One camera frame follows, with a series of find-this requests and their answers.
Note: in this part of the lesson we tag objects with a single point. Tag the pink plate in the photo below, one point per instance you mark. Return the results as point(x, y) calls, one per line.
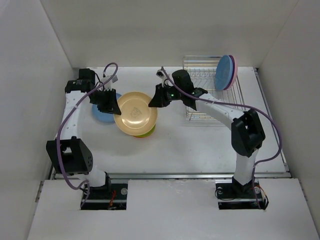
point(236, 70)

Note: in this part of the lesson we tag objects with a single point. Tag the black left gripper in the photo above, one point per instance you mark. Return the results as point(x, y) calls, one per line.
point(111, 106)

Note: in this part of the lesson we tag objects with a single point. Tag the aluminium table rail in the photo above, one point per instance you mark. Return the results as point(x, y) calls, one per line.
point(184, 145)

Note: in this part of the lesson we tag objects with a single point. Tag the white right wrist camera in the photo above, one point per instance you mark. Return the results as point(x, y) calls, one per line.
point(164, 79)

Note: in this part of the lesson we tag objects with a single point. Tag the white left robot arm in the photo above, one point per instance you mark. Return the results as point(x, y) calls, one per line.
point(68, 153)

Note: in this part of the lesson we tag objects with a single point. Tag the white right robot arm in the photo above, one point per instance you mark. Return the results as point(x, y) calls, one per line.
point(247, 133)

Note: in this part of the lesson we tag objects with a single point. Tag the light blue plate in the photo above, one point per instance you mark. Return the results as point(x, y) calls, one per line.
point(98, 101)

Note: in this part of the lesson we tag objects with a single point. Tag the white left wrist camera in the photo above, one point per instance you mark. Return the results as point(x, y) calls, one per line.
point(110, 81)

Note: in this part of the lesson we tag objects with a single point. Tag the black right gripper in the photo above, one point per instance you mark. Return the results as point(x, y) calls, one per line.
point(159, 100)

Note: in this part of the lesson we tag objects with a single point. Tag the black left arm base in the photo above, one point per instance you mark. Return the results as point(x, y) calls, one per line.
point(109, 198)

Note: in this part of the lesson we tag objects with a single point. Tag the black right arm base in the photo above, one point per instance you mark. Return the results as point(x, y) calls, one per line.
point(232, 197)

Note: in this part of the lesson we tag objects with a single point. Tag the beige plate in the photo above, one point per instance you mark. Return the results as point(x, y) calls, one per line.
point(136, 117)

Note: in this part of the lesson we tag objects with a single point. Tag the green plate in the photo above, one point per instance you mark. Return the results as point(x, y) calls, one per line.
point(151, 130)

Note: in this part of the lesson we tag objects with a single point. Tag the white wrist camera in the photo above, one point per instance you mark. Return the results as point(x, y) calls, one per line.
point(164, 79)
point(110, 81)

